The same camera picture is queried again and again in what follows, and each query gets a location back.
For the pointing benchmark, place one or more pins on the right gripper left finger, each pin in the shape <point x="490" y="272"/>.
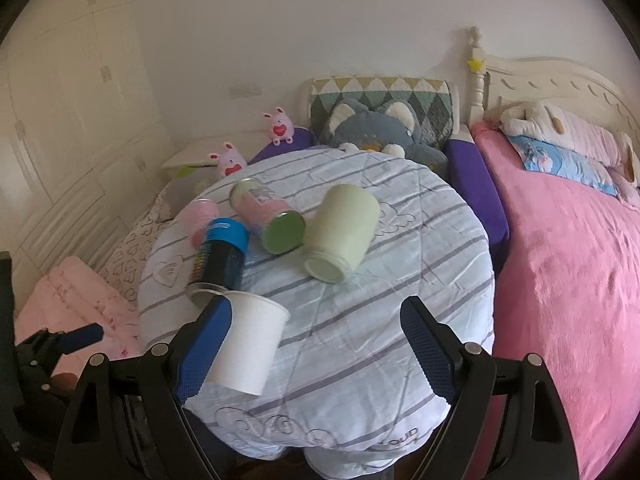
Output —
<point x="168" y="375"/>

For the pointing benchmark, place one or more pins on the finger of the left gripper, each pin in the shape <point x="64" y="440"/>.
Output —
<point x="41" y="352"/>

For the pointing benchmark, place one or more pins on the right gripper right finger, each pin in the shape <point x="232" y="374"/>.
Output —
<point x="462" y="374"/>

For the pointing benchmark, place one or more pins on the white paper cup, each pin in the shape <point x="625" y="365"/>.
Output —
<point x="245" y="357"/>

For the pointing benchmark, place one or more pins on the pink cup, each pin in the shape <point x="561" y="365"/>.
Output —
<point x="195" y="219"/>

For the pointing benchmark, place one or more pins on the pale green cup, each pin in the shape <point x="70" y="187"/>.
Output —
<point x="339" y="235"/>

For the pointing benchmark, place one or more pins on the folded pink quilt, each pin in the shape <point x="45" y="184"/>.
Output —
<point x="73" y="295"/>

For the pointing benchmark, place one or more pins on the striped white tablecloth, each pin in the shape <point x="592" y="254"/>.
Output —
<point x="345" y="387"/>

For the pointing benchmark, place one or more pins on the heart patterned sheet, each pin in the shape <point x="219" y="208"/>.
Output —
<point x="124" y="267"/>

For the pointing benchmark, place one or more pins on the black blue spray can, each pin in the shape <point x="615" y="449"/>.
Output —
<point x="219" y="263"/>

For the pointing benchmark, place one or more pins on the pink bed blanket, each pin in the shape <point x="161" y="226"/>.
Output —
<point x="569" y="291"/>

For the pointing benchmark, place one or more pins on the pink green-capped canister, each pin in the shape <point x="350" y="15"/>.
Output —
<point x="279" y="226"/>

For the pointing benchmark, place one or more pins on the cream nightstand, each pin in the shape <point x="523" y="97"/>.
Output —
<point x="196" y="153"/>

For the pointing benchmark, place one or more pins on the purple sheet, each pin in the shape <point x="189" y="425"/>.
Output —
<point x="468" y="176"/>

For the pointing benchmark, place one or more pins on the pink bunny plush front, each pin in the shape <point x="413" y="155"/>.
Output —
<point x="229" y="160"/>

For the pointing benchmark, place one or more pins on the pink bunny plush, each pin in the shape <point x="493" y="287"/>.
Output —
<point x="281" y="128"/>
<point x="229" y="160"/>

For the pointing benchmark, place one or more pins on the cream wardrobe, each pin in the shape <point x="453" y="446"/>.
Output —
<point x="82" y="140"/>

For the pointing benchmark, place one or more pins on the blue floral pillow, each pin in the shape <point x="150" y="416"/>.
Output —
<point x="538" y="156"/>

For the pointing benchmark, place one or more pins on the white pink dog plush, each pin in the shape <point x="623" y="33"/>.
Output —
<point x="543" y="121"/>

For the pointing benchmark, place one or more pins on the grey cat plush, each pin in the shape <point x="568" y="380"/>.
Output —
<point x="391" y="129"/>

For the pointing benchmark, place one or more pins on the pink bunny plush rear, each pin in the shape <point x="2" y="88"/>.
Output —
<point x="281" y="128"/>

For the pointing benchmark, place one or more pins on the diamond patterned cushion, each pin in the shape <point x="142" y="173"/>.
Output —
<point x="436" y="102"/>

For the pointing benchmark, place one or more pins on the cream wooden headboard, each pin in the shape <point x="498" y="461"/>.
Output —
<point x="567" y="84"/>

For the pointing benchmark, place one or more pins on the yellow star sticker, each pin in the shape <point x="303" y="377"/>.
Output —
<point x="476" y="65"/>

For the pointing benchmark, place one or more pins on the wall socket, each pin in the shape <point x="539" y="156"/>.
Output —
<point x="244" y="91"/>

